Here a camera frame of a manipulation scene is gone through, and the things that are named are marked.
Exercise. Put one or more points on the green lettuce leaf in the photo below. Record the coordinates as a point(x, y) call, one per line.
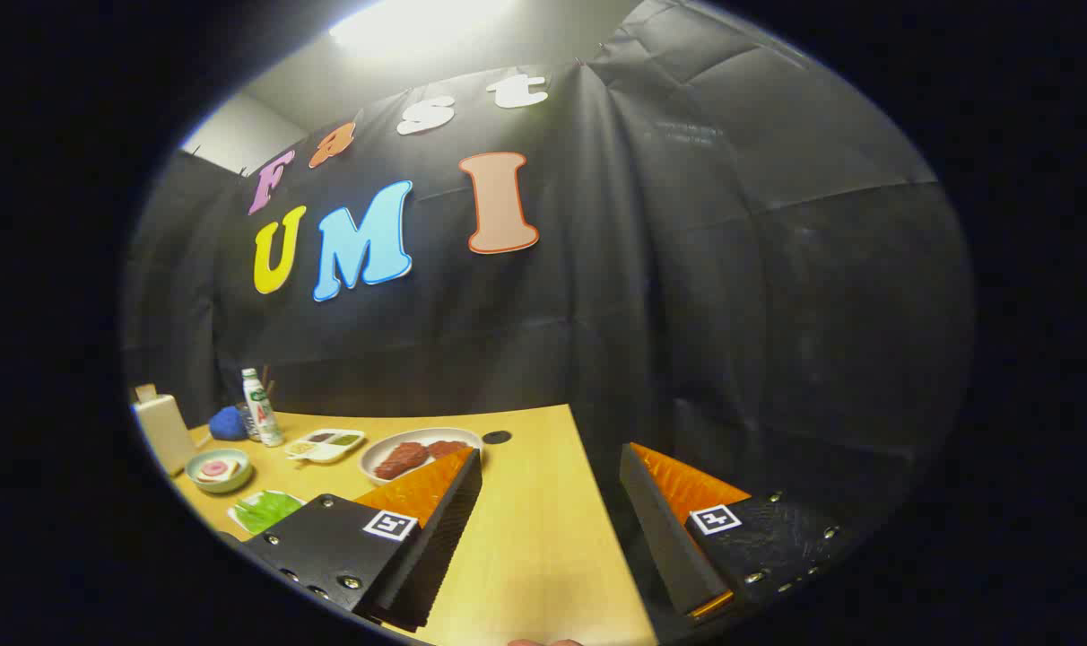
point(270, 511)

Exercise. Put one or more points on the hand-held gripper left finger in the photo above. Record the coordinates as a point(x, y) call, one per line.
point(445, 538)

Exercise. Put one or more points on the white divided dish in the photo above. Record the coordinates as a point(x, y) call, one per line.
point(324, 446)

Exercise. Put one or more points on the blue cloth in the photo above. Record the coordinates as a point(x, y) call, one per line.
point(228, 423)

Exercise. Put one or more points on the pile of yellow beans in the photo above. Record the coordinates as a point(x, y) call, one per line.
point(300, 447)

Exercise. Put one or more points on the black table grommet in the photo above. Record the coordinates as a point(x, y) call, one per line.
point(497, 437)

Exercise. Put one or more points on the white squarish plate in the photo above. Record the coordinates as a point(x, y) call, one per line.
point(237, 517)

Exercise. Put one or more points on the black backdrop cloth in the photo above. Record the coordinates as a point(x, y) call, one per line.
point(687, 314)

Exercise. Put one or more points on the light green plate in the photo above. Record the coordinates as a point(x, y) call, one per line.
point(221, 484)

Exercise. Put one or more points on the metal mesh utensil holder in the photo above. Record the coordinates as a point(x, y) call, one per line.
point(248, 429)

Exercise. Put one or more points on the white bread slice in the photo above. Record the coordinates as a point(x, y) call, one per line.
point(235, 468)

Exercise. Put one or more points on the pink ham slice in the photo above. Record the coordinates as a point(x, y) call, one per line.
point(214, 469)

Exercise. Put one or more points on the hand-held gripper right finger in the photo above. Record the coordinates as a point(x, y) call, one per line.
point(665, 529)

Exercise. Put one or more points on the white drink bottle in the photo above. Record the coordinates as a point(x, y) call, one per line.
point(264, 417)

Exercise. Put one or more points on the round white meat plate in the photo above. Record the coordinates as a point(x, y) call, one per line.
point(373, 462)

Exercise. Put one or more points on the brown chopsticks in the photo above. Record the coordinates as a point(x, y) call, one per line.
point(269, 388)

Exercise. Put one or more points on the dark red meat slice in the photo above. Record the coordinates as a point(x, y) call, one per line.
point(402, 459)
point(447, 449)

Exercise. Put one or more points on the white toaster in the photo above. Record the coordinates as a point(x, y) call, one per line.
point(165, 435)

